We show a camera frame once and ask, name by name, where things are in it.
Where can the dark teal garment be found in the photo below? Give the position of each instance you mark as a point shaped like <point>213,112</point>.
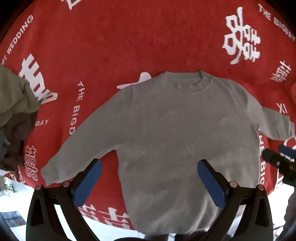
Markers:
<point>4,143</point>

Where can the dark brown garment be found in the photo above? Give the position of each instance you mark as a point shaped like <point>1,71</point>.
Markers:
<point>17,131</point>

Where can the grey knit sweater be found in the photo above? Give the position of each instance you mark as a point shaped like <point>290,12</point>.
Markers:
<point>160,129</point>

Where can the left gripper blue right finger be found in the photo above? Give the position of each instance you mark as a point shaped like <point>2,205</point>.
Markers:
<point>226,195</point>

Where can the olive green garment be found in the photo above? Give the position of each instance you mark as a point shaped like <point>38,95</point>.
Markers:
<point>16,96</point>

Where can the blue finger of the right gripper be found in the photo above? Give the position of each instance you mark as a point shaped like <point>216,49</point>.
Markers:
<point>283,164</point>
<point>287,151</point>

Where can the red embroidered pillow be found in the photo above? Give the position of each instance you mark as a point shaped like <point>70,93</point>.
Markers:
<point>290,90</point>

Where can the red wedding blanket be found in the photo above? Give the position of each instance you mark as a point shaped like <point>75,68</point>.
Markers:
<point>76,55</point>

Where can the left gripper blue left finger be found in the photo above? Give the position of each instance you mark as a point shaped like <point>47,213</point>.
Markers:
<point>73,194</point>

